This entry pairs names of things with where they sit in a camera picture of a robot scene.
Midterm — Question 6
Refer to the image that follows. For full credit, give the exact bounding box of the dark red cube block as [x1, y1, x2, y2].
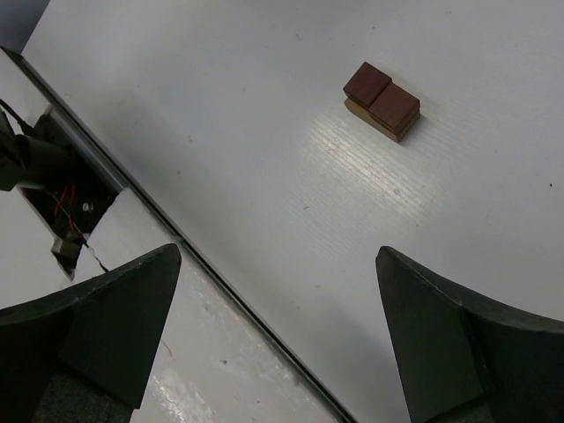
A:
[368, 83, 420, 133]

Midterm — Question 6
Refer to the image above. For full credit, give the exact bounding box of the red brown square block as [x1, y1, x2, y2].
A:
[343, 62, 392, 109]

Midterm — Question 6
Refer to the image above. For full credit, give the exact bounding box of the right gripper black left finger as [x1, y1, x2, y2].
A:
[1, 243, 182, 422]

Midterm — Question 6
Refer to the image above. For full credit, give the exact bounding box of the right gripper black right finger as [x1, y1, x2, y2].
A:
[375, 246, 563, 422]

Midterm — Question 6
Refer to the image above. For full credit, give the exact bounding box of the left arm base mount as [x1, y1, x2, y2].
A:
[1, 101, 117, 277]

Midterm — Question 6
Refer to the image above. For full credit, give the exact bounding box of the brown wood block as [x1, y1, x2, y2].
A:
[344, 99, 420, 143]

